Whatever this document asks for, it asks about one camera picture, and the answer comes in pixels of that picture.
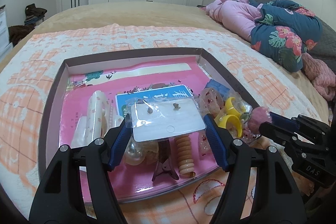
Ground pink fuzzy hair clip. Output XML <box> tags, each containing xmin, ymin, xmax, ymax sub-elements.
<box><xmin>248</xmin><ymin>107</ymin><xmax>272</xmax><ymax>135</ymax></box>

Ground yellow ring bracelet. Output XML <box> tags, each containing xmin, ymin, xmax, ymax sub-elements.
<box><xmin>218</xmin><ymin>114</ymin><xmax>243</xmax><ymax>138</ymax></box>
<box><xmin>223</xmin><ymin>96</ymin><xmax>246</xmax><ymax>118</ymax></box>

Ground sheer sequin bow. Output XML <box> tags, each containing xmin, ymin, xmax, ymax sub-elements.
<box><xmin>195</xmin><ymin>88</ymin><xmax>227</xmax><ymax>118</ymax></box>

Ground pearl bow hair clip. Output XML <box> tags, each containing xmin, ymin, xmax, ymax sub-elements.
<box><xmin>123</xmin><ymin>137</ymin><xmax>159</xmax><ymax>166</ymax></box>

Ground white pink hair claw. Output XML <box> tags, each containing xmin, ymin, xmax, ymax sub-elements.
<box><xmin>84</xmin><ymin>90</ymin><xmax>113</xmax><ymax>145</ymax></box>

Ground orange spiral hair tie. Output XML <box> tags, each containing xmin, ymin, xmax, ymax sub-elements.
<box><xmin>174</xmin><ymin>134</ymin><xmax>197</xmax><ymax>179</ymax></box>

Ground brown alligator hair clip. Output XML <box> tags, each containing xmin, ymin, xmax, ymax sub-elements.
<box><xmin>151</xmin><ymin>140</ymin><xmax>179</xmax><ymax>182</ymax></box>

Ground earring card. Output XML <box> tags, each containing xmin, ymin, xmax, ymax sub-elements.
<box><xmin>126</xmin><ymin>97</ymin><xmax>206</xmax><ymax>142</ymax></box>

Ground clear bag white card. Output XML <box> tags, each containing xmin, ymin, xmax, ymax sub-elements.
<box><xmin>71</xmin><ymin>116</ymin><xmax>89</xmax><ymax>148</ymax></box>

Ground right hand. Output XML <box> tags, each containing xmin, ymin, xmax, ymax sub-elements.
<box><xmin>291</xmin><ymin>171</ymin><xmax>314</xmax><ymax>197</ymax></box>

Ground pink knitted blanket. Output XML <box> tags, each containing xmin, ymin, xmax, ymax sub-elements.
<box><xmin>302</xmin><ymin>53</ymin><xmax>335</xmax><ymax>101</ymax></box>

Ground grey headboard cushion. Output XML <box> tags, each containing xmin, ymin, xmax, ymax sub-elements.
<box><xmin>249</xmin><ymin>0</ymin><xmax>335</xmax><ymax>72</ymax></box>

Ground blue floral quilt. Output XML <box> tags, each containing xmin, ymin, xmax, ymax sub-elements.
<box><xmin>251</xmin><ymin>1</ymin><xmax>322</xmax><ymax>73</ymax></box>

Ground brown cardboard tray box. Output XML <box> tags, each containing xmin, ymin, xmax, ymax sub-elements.
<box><xmin>38</xmin><ymin>48</ymin><xmax>257</xmax><ymax>203</ymax></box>

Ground pink Chinese workbook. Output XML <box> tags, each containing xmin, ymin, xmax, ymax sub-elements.
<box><xmin>58</xmin><ymin>56</ymin><xmax>232</xmax><ymax>203</ymax></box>

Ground pink padded garment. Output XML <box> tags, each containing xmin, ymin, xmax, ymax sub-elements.
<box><xmin>205</xmin><ymin>0</ymin><xmax>261</xmax><ymax>42</ymax></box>

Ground tan bedspread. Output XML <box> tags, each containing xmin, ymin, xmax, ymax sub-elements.
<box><xmin>1</xmin><ymin>2</ymin><xmax>329</xmax><ymax>122</ymax></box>

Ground white drawer cabinet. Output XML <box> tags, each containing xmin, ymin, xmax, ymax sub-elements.
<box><xmin>0</xmin><ymin>5</ymin><xmax>13</xmax><ymax>61</ymax></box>

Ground pile of dark clothes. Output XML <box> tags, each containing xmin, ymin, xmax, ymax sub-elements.
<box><xmin>8</xmin><ymin>3</ymin><xmax>47</xmax><ymax>47</ymax></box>

